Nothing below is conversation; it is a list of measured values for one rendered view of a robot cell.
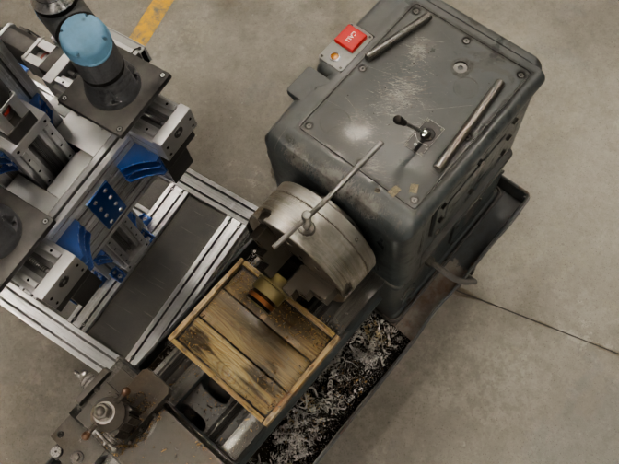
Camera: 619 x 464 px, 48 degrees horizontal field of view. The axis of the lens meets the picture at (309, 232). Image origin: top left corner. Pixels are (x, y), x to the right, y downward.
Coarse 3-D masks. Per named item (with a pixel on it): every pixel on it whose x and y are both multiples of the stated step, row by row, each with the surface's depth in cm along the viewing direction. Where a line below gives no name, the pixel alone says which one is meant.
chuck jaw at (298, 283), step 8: (304, 272) 171; (312, 272) 170; (296, 280) 170; (304, 280) 170; (312, 280) 169; (320, 280) 169; (288, 288) 169; (296, 288) 169; (304, 288) 169; (312, 288) 168; (320, 288) 168; (328, 288) 167; (336, 288) 168; (288, 296) 172; (296, 296) 171; (304, 296) 170; (312, 296) 171; (320, 296) 167; (328, 296) 167; (328, 304) 169
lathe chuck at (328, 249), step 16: (272, 208) 166; (288, 208) 164; (304, 208) 163; (256, 224) 173; (272, 224) 163; (288, 224) 162; (320, 224) 161; (288, 240) 162; (304, 240) 160; (320, 240) 160; (336, 240) 162; (304, 256) 164; (320, 256) 160; (336, 256) 162; (352, 256) 164; (320, 272) 165; (336, 272) 162; (352, 272) 166; (352, 288) 170
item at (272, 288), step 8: (256, 280) 172; (264, 280) 169; (272, 280) 170; (280, 280) 170; (256, 288) 170; (264, 288) 168; (272, 288) 168; (280, 288) 169; (248, 296) 170; (256, 296) 168; (264, 296) 169; (272, 296) 168; (280, 296) 170; (256, 304) 174; (264, 304) 168; (272, 304) 170; (280, 304) 172; (264, 312) 174
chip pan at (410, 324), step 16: (496, 208) 234; (512, 208) 233; (480, 224) 232; (496, 224) 232; (480, 240) 230; (448, 256) 229; (464, 256) 228; (464, 272) 226; (432, 288) 225; (448, 288) 225; (416, 304) 224; (432, 304) 223; (416, 320) 222
